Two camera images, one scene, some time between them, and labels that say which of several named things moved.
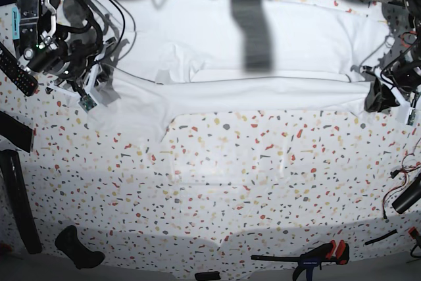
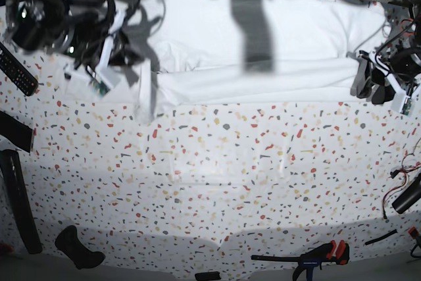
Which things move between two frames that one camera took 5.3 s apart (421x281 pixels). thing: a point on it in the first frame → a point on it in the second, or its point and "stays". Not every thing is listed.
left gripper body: [79, 74] → [100, 40]
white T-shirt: [233, 51] stays
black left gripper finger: [379, 97] stays
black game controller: [68, 242] stays
